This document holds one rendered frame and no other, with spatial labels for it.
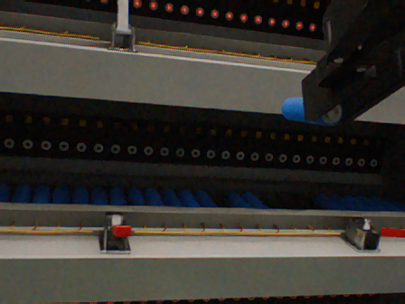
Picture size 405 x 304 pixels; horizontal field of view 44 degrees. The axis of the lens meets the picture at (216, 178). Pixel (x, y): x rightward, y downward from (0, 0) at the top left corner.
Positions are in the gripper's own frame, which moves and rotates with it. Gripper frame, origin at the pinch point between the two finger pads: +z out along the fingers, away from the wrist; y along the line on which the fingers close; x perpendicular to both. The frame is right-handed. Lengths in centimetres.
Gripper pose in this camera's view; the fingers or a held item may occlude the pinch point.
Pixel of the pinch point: (352, 80)
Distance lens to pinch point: 32.8
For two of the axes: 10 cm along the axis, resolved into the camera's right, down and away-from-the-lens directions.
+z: -3.0, 2.5, 9.2
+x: 0.4, 9.7, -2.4
